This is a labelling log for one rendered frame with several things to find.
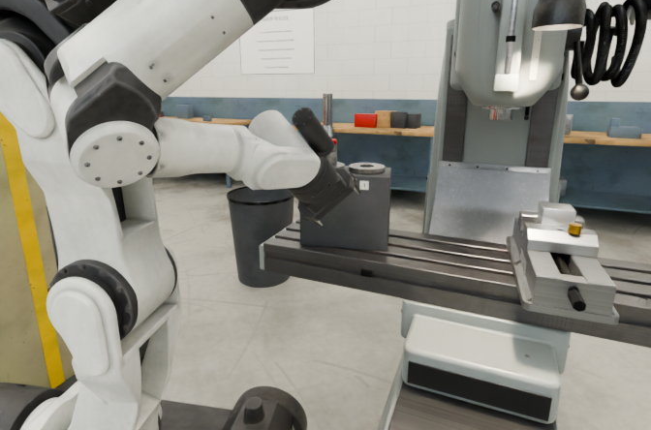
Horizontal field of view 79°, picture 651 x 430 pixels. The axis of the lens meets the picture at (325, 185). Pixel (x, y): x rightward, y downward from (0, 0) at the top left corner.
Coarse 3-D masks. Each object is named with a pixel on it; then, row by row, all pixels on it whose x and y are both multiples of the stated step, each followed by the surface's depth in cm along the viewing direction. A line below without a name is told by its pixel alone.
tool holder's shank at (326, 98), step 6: (324, 96) 95; (330, 96) 94; (324, 102) 95; (330, 102) 95; (324, 108) 95; (330, 108) 95; (324, 114) 96; (330, 114) 96; (324, 120) 96; (330, 120) 96; (324, 126) 96; (330, 126) 96; (330, 132) 96
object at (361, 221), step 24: (336, 168) 96; (360, 168) 95; (384, 168) 96; (384, 192) 92; (336, 216) 96; (360, 216) 95; (384, 216) 94; (312, 240) 99; (336, 240) 98; (360, 240) 96; (384, 240) 95
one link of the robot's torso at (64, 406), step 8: (72, 392) 81; (48, 400) 79; (56, 400) 78; (64, 400) 78; (72, 400) 80; (40, 408) 76; (48, 408) 76; (56, 408) 76; (64, 408) 78; (72, 408) 80; (160, 408) 83; (32, 416) 75; (40, 416) 74; (48, 416) 74; (56, 416) 76; (64, 416) 78; (72, 416) 80; (160, 416) 83; (24, 424) 74; (32, 424) 73; (40, 424) 73; (48, 424) 74; (56, 424) 76; (64, 424) 78
